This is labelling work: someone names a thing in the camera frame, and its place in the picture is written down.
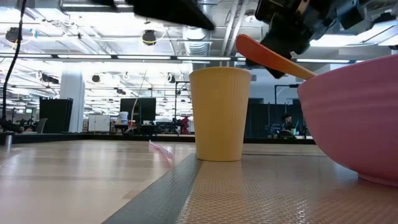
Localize orange spoon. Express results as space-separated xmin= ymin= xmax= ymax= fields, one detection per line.
xmin=235 ymin=34 xmax=318 ymax=81

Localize white cabinet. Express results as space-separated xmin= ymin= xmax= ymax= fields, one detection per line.
xmin=88 ymin=114 xmax=111 ymax=133

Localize person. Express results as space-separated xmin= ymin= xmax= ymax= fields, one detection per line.
xmin=279 ymin=113 xmax=297 ymax=138
xmin=180 ymin=116 xmax=191 ymax=134

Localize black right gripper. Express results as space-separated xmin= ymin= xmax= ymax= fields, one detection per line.
xmin=254 ymin=0 xmax=340 ymax=80

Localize silver ventilation duct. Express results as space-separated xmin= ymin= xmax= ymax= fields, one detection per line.
xmin=183 ymin=26 xmax=213 ymax=57

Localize yellow cup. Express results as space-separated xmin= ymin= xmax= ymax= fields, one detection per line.
xmin=188 ymin=67 xmax=252 ymax=162

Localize white pillar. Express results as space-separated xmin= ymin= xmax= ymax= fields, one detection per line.
xmin=59 ymin=71 xmax=86 ymax=134

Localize beige mesh mat grey border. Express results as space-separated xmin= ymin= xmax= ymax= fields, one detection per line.
xmin=101 ymin=152 xmax=398 ymax=224

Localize black hanging cable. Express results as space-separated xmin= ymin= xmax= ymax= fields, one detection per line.
xmin=0 ymin=0 xmax=28 ymax=134

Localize pink bowl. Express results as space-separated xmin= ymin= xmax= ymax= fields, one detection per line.
xmin=297 ymin=54 xmax=398 ymax=189

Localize pink straw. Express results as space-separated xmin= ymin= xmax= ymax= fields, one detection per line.
xmin=148 ymin=139 xmax=175 ymax=163

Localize black table edge rail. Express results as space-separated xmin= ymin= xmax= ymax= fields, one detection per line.
xmin=0 ymin=133 xmax=317 ymax=146

